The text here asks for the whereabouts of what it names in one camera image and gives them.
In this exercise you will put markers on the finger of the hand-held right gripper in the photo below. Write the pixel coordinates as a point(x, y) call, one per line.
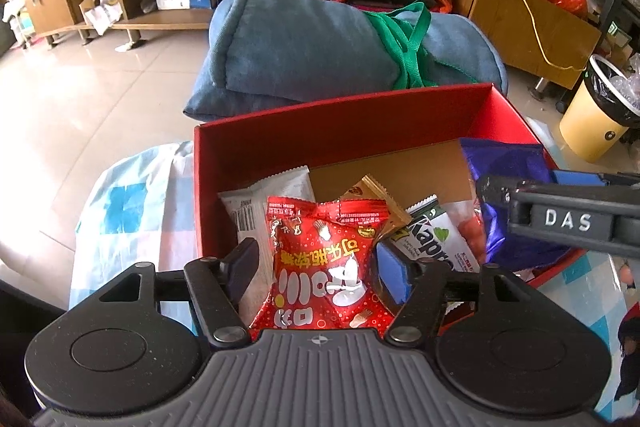
point(580, 178)
point(495, 194)

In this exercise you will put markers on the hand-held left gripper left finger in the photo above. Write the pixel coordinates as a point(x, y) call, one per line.
point(242, 267)

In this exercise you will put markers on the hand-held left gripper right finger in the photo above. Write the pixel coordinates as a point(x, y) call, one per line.
point(395, 274)

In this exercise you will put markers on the dark blue snack packet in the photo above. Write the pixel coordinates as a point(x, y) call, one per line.
point(505, 162)

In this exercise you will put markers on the green and white snack packet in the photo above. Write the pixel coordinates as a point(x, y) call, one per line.
point(430, 232)

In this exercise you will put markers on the red candy packet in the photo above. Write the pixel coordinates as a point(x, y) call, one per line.
point(320, 267)

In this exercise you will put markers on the gold snack packet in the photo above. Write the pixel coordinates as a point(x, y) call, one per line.
point(367, 197)

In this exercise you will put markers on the red cardboard box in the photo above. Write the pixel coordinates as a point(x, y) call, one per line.
point(325, 137)

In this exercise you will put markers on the vacuum-packed sausage packet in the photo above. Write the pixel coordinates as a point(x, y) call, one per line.
point(467, 227)

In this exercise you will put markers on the yellow trash bin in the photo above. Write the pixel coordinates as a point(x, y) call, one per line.
point(587, 122)

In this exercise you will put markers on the blue checkered plastic tablecloth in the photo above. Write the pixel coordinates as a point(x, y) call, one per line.
point(130, 217)

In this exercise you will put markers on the wooden TV cabinet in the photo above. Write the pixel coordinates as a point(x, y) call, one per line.
point(525, 22)

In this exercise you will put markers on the red plastic bag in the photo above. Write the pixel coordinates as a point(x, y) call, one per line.
point(567, 4)

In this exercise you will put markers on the rolled blue blanket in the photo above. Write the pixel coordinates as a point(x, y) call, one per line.
point(300, 52)

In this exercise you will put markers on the white paper bag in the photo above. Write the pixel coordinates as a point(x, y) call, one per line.
point(102, 14)

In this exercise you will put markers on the white storage cart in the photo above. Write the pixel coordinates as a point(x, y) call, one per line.
point(14, 24)

